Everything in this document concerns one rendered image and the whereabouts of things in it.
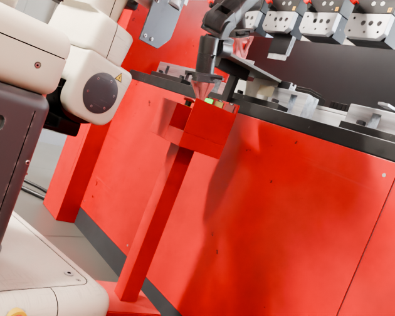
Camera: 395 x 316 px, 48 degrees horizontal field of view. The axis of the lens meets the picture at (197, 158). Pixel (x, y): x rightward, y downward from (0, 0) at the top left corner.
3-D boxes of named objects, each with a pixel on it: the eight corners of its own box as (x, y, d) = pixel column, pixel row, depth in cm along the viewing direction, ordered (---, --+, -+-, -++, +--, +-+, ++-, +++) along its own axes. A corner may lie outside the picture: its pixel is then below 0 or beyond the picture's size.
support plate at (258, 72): (200, 51, 162) (201, 48, 162) (249, 76, 179) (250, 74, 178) (230, 55, 148) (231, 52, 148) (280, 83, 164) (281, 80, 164)
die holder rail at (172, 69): (153, 78, 235) (160, 61, 234) (162, 82, 238) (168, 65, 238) (207, 93, 195) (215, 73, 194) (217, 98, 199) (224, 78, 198)
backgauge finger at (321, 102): (262, 83, 179) (266, 71, 178) (301, 103, 194) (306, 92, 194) (283, 87, 169) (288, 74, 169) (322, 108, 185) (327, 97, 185)
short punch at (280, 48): (265, 57, 175) (274, 34, 174) (269, 59, 176) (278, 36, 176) (283, 59, 167) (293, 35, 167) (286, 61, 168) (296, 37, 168)
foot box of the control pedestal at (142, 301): (59, 310, 147) (72, 277, 146) (125, 314, 162) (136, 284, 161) (78, 347, 131) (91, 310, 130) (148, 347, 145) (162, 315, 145)
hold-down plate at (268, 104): (224, 96, 177) (226, 89, 177) (233, 101, 180) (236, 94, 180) (275, 111, 153) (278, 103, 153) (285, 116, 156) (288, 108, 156)
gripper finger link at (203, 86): (218, 108, 136) (223, 78, 134) (199, 106, 132) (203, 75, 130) (205, 105, 141) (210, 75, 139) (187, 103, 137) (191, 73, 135)
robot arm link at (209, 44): (196, 31, 131) (212, 33, 128) (209, 35, 136) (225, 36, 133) (193, 55, 132) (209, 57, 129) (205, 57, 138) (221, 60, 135)
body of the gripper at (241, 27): (236, 32, 165) (235, 11, 162) (254, 33, 157) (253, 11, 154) (222, 34, 162) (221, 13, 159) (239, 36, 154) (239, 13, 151)
